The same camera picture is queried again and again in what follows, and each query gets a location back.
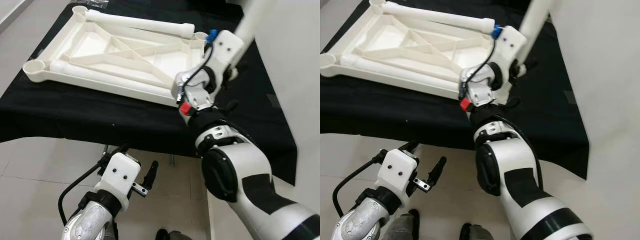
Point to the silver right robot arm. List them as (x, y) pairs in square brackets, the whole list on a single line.
[(240, 170), (520, 165)]

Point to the white plastic children table top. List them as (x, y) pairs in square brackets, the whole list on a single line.
[(395, 40), (95, 45)]

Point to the metal folding table leg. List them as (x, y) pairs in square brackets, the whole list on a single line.
[(105, 150), (172, 160)]

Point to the black tablecloth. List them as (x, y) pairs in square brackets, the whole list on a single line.
[(400, 115), (100, 120)]

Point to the grey robot left foot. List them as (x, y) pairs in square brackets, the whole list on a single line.
[(402, 227)]

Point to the grey robot foot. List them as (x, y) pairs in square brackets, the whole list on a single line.
[(180, 236), (480, 234), (402, 227)]

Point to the small clear tape patch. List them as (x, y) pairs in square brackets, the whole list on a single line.
[(570, 97), (273, 100)]

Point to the grey robot right foot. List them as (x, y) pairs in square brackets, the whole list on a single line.
[(180, 236), (480, 234)]

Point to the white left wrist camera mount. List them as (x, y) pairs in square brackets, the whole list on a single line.
[(117, 175), (397, 172)]

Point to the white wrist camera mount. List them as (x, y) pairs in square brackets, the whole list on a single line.
[(397, 172), (225, 47), (117, 175), (510, 45)]

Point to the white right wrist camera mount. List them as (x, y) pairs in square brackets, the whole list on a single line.
[(510, 45), (225, 47)]

